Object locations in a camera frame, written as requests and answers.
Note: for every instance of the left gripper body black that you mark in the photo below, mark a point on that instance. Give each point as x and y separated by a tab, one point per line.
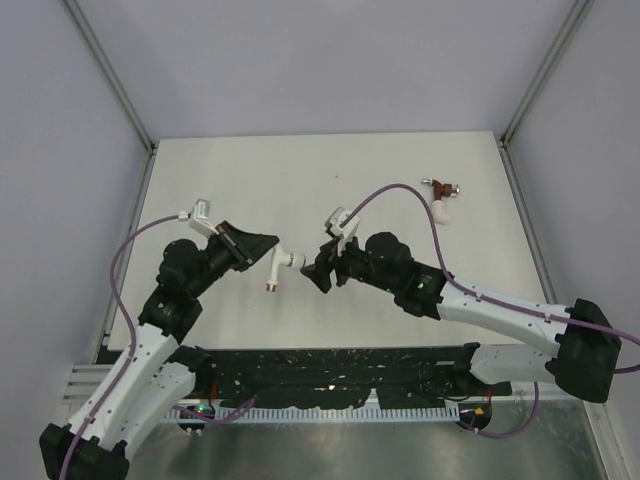
235	246

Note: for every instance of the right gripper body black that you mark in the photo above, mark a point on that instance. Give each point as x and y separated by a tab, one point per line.
332	265

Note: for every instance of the white water faucet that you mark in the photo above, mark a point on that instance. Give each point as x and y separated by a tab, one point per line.
281	258

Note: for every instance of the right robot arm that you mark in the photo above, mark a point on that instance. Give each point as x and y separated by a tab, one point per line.
578	349

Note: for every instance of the red faucet with elbow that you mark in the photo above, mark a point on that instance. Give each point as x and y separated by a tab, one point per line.
441	192

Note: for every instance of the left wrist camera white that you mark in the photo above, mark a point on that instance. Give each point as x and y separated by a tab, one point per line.
198	218

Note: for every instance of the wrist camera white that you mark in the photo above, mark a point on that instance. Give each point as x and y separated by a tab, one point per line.
342	226
198	218

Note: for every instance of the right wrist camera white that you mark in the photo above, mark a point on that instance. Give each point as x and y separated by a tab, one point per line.
342	226

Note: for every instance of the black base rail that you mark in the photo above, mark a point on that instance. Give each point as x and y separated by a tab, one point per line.
337	379

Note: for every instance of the white slotted cable duct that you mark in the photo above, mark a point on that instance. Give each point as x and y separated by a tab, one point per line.
369	413

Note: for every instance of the left aluminium frame post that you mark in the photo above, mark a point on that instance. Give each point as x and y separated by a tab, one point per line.
99	55

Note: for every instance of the aluminium frame post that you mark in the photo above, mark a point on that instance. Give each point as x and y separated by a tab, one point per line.
560	43
99	55

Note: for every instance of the right aluminium frame post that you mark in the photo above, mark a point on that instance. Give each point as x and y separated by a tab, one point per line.
560	43

